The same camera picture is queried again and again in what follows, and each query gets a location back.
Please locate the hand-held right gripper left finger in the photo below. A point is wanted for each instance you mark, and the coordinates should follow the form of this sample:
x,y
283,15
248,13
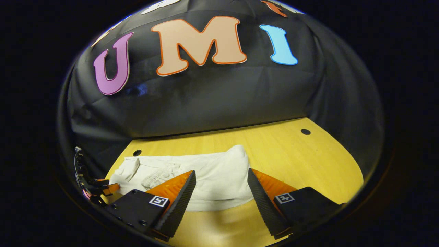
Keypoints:
x,y
178,209

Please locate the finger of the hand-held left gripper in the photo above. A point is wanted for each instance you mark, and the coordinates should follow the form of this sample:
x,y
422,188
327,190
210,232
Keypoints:
x,y
112,188

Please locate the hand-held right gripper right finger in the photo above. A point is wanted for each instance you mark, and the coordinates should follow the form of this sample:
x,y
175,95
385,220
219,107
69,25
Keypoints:
x,y
264,206

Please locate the white jeans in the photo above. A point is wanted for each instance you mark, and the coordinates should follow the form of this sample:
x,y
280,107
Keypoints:
x,y
219,175

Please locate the black backdrop cloth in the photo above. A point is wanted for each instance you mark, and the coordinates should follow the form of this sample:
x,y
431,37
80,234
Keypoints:
x,y
205,103

